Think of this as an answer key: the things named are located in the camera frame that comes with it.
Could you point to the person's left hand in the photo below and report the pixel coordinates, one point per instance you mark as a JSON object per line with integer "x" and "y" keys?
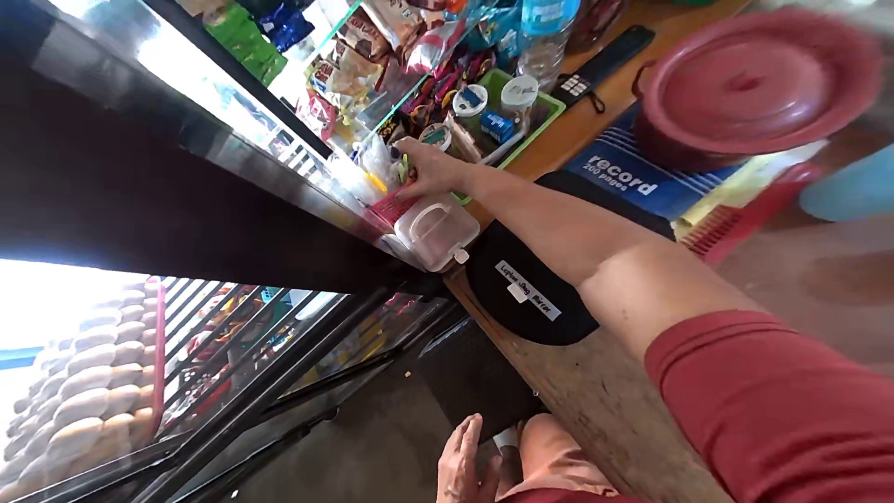
{"x": 457, "y": 464}

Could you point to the person's right hand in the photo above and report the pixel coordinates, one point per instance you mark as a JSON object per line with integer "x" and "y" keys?
{"x": 440, "y": 167}

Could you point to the person's right thumb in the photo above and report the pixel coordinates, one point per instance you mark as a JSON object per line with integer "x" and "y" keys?
{"x": 413, "y": 190}

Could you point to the person's left fingers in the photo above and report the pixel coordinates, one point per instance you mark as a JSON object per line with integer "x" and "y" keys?
{"x": 466, "y": 434}

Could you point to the person's right fingers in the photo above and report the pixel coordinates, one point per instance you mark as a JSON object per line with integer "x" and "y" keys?
{"x": 408, "y": 148}

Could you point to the person's left thumb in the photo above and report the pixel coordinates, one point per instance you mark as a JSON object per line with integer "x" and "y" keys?
{"x": 492, "y": 473}

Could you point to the person's right forearm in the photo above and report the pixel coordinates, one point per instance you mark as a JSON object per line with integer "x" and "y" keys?
{"x": 559, "y": 220}

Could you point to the yellow-green pen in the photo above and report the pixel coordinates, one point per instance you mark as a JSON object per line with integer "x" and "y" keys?
{"x": 404, "y": 167}

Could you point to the pink plastic basket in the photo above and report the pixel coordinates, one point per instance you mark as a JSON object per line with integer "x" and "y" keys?
{"x": 391, "y": 208}

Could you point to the jar with green-marked lid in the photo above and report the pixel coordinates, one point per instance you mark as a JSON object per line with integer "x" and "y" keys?
{"x": 435, "y": 135}

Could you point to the clear plastic bag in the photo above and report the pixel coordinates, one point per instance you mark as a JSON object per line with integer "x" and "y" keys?
{"x": 375, "y": 159}

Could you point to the yellow pen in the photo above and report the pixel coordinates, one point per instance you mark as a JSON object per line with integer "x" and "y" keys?
{"x": 378, "y": 183}

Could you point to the clear plastic lidded container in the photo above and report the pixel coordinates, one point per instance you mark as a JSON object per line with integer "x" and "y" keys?
{"x": 440, "y": 234}

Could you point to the brown flat packet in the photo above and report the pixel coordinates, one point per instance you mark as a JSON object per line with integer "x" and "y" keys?
{"x": 462, "y": 140}

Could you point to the black stool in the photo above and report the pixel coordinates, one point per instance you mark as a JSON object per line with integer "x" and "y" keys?
{"x": 475, "y": 377}

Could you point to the person's legs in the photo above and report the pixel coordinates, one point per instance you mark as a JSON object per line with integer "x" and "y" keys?
{"x": 552, "y": 450}

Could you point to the jar with blue-marked white lid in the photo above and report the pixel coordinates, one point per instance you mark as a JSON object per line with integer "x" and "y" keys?
{"x": 470, "y": 101}

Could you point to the person's body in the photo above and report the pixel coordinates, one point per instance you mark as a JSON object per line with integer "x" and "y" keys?
{"x": 566, "y": 497}

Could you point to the small blue box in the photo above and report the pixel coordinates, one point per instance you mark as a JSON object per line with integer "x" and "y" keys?
{"x": 496, "y": 126}

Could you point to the black oval case, white label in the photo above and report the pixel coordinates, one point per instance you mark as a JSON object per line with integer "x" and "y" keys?
{"x": 489, "y": 262}

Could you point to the pile of snack packets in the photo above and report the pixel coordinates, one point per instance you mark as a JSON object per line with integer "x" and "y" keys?
{"x": 363, "y": 42}

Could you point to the jar with plain white lid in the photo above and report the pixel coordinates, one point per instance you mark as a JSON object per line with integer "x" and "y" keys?
{"x": 519, "y": 92}

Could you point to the green plastic tray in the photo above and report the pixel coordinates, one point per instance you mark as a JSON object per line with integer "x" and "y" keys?
{"x": 534, "y": 140}

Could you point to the clear bottle with blue label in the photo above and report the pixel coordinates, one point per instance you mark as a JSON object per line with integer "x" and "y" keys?
{"x": 545, "y": 49}

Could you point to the dark blue shiny packet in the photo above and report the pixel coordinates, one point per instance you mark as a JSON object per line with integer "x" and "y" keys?
{"x": 286, "y": 26}

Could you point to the black metal bar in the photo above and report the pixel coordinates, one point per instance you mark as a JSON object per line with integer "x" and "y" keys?
{"x": 237, "y": 73}

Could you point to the green hanging packets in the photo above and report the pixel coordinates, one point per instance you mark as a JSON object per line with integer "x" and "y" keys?
{"x": 244, "y": 42}

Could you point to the dark red packet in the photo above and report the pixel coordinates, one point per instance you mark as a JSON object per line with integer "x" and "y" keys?
{"x": 593, "y": 21}

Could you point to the black metal gate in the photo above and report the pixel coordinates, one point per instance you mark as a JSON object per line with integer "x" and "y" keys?
{"x": 244, "y": 391}

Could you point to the red plastic comb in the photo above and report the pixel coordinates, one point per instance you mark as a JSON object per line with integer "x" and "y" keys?
{"x": 740, "y": 227}

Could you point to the red plastic lidded basin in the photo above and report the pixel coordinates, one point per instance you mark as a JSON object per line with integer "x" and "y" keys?
{"x": 740, "y": 91}

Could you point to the rows of beige rounded tiles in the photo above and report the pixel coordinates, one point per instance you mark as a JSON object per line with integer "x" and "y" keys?
{"x": 91, "y": 381}

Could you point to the light blue plastic container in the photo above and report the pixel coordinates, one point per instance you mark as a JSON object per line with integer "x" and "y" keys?
{"x": 852, "y": 185}

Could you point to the black wide frame beam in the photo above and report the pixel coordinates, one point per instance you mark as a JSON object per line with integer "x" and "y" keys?
{"x": 140, "y": 181}

